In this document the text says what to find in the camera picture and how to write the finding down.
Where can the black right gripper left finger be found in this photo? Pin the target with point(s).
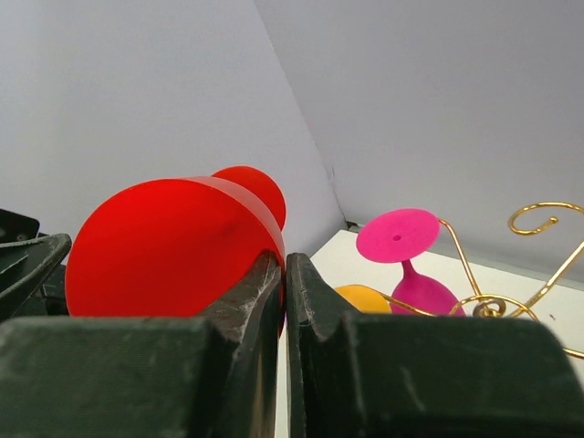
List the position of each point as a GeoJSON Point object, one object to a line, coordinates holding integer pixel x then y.
{"type": "Point", "coordinates": [209, 376]}

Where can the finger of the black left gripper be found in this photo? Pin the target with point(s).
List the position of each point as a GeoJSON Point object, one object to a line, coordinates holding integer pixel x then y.
{"type": "Point", "coordinates": [32, 269]}

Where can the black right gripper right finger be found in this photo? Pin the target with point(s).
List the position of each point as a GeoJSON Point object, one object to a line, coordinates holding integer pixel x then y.
{"type": "Point", "coordinates": [352, 374]}

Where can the red wine glass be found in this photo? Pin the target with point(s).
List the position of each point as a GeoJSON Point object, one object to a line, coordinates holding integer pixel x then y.
{"type": "Point", "coordinates": [170, 247]}

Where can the magenta wine glass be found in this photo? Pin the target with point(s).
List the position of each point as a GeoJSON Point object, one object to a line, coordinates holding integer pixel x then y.
{"type": "Point", "coordinates": [397, 237]}

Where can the gold wire wine glass rack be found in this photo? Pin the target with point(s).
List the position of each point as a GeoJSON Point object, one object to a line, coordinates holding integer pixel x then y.
{"type": "Point", "coordinates": [486, 288]}

